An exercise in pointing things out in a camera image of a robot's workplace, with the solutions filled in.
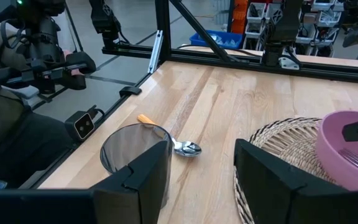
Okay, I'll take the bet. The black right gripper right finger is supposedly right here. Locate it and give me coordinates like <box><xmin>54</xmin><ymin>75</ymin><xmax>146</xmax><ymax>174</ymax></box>
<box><xmin>233</xmin><ymin>138</ymin><xmax>338</xmax><ymax>224</ymax></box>

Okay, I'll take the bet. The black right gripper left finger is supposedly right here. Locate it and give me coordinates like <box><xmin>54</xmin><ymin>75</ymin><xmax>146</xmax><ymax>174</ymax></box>
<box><xmin>90</xmin><ymin>139</ymin><xmax>174</xmax><ymax>224</ymax></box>

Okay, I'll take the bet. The pink plastic bowl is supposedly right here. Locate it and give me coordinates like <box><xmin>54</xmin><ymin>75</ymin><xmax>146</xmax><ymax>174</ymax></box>
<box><xmin>314</xmin><ymin>110</ymin><xmax>358</xmax><ymax>192</ymax></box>

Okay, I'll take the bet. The dark smoky glass cup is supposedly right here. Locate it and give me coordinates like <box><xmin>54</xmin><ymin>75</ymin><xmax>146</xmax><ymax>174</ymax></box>
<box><xmin>99</xmin><ymin>123</ymin><xmax>174</xmax><ymax>209</ymax></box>

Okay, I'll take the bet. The orange-handled metal spoon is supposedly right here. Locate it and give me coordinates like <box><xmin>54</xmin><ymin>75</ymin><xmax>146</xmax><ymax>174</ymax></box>
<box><xmin>137</xmin><ymin>113</ymin><xmax>203</xmax><ymax>157</ymax></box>

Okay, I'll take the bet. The round woven straw placemat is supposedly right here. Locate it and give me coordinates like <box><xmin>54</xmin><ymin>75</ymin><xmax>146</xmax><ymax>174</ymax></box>
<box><xmin>233</xmin><ymin>116</ymin><xmax>337</xmax><ymax>224</ymax></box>

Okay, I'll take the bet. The blue plastic bin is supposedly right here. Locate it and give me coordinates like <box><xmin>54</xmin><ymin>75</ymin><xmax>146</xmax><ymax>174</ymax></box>
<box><xmin>189</xmin><ymin>29</ymin><xmax>244</xmax><ymax>50</ymax></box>

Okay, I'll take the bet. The orange bin stack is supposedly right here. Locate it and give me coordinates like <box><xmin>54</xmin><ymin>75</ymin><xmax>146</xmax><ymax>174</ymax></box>
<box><xmin>231</xmin><ymin>0</ymin><xmax>249</xmax><ymax>34</ymax></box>

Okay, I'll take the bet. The small black table-level camera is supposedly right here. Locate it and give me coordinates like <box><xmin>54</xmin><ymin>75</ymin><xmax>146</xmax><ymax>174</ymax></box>
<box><xmin>64</xmin><ymin>105</ymin><xmax>106</xmax><ymax>142</ymax></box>

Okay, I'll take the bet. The black frame clip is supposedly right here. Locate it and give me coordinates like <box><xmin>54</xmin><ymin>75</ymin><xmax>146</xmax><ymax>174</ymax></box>
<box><xmin>119</xmin><ymin>86</ymin><xmax>142</xmax><ymax>98</ymax></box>

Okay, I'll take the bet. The silver metal frame bracket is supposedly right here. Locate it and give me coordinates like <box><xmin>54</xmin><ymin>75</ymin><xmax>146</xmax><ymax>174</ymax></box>
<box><xmin>147</xmin><ymin>29</ymin><xmax>164</xmax><ymax>75</ymax></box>

